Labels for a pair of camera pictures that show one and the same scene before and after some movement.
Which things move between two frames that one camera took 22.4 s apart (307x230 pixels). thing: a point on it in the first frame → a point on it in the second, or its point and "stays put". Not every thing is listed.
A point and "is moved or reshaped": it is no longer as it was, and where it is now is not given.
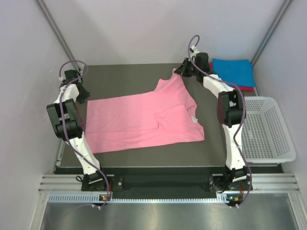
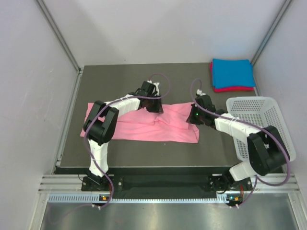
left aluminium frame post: x=58 y=33 stays put
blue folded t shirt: x=239 y=72 stays put
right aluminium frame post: x=272 y=28 stays put
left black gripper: x=85 y=96 → x=158 y=109
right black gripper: x=181 y=69 → x=191 y=119
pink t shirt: x=166 y=116 is moved or reshaped
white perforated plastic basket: x=265 y=136 stays put
